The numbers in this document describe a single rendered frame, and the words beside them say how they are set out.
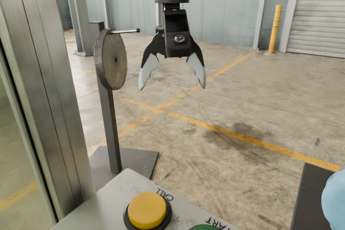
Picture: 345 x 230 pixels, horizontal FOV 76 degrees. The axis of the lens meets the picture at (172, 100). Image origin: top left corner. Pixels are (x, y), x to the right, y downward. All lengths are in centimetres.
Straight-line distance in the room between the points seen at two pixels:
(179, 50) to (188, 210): 25
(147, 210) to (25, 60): 18
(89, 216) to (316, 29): 559
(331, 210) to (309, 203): 23
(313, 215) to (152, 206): 34
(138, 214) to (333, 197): 20
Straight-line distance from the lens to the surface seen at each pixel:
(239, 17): 609
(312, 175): 60
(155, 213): 25
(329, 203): 30
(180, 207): 27
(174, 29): 42
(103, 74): 113
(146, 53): 48
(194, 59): 49
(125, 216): 26
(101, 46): 113
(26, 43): 21
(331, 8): 567
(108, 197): 29
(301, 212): 51
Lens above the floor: 110
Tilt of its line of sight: 25 degrees down
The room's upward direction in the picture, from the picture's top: straight up
